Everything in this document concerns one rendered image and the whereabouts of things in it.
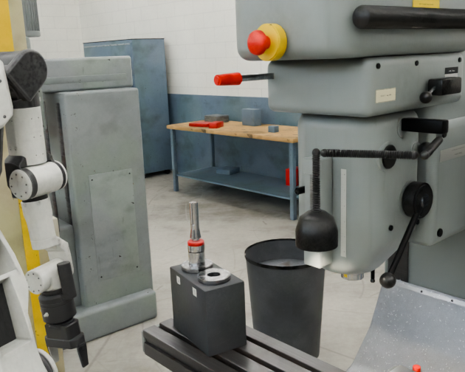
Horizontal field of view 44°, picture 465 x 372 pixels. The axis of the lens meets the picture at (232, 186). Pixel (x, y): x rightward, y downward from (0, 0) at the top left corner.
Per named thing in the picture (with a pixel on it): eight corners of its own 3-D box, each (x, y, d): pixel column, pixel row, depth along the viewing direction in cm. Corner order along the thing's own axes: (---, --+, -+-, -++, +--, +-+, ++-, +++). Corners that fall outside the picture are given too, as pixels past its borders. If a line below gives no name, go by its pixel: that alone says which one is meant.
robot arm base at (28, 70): (-21, 108, 143) (-41, 65, 137) (16, 86, 152) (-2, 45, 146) (20, 108, 135) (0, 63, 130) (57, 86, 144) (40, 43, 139)
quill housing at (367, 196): (369, 289, 105) (371, 116, 98) (286, 263, 120) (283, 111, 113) (423, 262, 118) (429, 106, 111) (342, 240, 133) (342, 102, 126)
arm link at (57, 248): (35, 289, 151) (24, 240, 149) (59, 277, 159) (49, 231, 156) (53, 290, 148) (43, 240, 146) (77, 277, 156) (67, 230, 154)
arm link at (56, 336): (35, 350, 154) (26, 308, 152) (60, 333, 162) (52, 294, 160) (70, 353, 148) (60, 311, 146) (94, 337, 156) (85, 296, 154)
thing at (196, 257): (201, 267, 159) (201, 246, 158) (186, 266, 160) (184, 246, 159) (207, 261, 163) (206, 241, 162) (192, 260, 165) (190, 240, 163)
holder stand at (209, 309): (208, 358, 150) (204, 286, 145) (173, 325, 169) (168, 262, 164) (246, 345, 156) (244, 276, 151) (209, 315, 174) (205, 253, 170)
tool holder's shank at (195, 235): (198, 242, 158) (196, 204, 156) (188, 242, 159) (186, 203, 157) (202, 239, 161) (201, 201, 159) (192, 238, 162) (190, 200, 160)
